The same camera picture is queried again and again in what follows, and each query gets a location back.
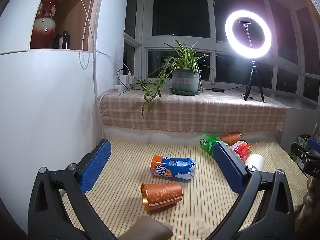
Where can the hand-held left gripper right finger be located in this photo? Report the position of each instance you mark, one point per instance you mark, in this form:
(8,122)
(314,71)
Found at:
(228,167)

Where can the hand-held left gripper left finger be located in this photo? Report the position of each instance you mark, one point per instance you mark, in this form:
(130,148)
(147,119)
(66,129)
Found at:
(96,166)

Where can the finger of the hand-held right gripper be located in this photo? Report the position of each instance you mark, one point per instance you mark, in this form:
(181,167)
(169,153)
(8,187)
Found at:
(313,143)

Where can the copper patterned cup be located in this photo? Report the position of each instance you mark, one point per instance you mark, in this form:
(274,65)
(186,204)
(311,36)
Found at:
(231,138)
(163,195)

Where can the white paper cup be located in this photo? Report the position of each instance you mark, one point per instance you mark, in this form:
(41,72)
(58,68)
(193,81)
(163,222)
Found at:
(255,161)

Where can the person's right hand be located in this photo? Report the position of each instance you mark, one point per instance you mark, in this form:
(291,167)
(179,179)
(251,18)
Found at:
(308,196)

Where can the green printed box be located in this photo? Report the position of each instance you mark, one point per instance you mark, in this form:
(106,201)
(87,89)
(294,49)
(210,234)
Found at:
(303,141)

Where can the red drink can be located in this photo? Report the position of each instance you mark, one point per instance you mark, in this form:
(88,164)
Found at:
(242,150)

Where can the yellow striped cloth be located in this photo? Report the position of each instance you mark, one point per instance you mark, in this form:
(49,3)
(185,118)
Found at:
(125,160)

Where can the green drink can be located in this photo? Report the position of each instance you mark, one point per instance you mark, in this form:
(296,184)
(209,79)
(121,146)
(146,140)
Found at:
(208,142)

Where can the orange and blue drink can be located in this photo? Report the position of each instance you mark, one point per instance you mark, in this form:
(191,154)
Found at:
(175,168)

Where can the beige checked cloth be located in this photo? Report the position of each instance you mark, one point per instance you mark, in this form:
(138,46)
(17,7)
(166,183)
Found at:
(200,112)

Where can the green pot saucer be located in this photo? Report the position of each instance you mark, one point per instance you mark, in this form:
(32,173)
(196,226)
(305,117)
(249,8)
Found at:
(185,92)

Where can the black tripod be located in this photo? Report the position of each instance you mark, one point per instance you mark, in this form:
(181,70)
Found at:
(253,80)

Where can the white charger plugs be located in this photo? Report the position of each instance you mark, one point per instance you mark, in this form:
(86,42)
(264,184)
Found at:
(126,78)

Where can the green plant pot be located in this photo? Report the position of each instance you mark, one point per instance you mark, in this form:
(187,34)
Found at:
(185,80)

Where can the spider plant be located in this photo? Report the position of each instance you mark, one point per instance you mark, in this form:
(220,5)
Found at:
(183,55)

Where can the black bottle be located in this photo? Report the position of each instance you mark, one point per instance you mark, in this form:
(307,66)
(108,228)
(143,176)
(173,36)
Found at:
(66,40)
(58,41)

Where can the phone holder clamp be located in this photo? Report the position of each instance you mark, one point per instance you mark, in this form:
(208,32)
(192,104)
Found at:
(246,26)

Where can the red and white vase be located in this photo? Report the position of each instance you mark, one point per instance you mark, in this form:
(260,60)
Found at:
(43,27)

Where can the wooden shelf niche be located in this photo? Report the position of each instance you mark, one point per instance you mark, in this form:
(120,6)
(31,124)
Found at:
(72,17)

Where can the white window frame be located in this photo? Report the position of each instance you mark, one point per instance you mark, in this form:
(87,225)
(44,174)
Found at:
(212,43)

